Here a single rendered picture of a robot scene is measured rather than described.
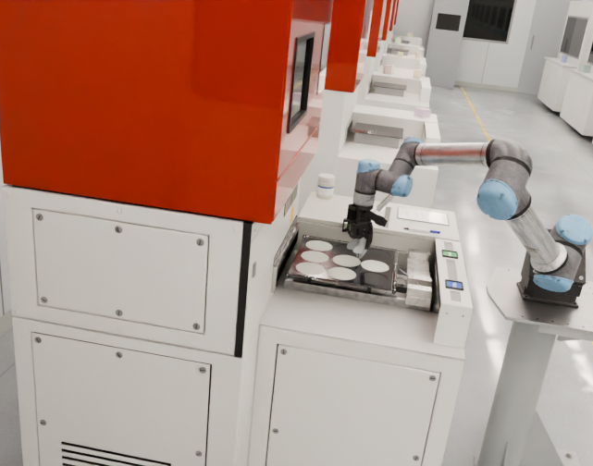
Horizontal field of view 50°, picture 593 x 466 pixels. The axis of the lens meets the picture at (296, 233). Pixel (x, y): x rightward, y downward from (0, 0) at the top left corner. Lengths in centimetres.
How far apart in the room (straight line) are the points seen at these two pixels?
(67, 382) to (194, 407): 40
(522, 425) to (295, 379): 103
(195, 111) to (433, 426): 120
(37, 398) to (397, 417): 111
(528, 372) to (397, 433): 67
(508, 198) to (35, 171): 129
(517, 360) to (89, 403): 152
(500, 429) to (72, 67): 202
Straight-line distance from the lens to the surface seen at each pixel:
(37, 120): 179
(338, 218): 250
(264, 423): 218
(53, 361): 206
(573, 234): 225
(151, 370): 193
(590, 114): 1066
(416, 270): 235
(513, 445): 277
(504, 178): 191
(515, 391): 263
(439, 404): 207
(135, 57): 164
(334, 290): 219
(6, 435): 294
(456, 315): 198
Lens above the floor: 180
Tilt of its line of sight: 21 degrees down
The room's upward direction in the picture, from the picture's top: 6 degrees clockwise
